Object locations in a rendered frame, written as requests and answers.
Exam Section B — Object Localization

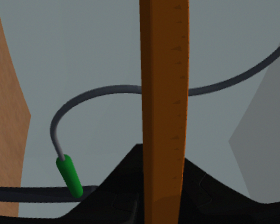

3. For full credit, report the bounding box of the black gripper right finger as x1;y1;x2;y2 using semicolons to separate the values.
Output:
177;158;280;224

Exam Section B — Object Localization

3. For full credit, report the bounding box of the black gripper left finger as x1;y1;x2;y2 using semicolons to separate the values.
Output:
0;144;145;224

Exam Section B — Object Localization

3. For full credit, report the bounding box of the orange-brown handle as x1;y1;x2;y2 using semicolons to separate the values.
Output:
140;0;190;224

